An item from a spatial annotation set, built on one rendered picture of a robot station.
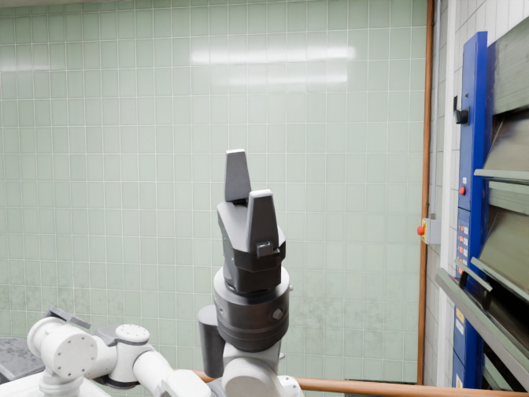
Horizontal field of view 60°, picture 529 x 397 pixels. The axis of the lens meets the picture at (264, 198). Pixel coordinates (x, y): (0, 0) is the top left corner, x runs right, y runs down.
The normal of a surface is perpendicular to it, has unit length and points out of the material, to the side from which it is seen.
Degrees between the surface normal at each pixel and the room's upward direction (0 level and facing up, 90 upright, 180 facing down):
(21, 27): 90
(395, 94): 90
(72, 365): 90
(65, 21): 90
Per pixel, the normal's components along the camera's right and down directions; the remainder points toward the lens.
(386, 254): -0.15, 0.07
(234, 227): -0.02, -0.88
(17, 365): 0.40, -0.91
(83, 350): 0.72, 0.05
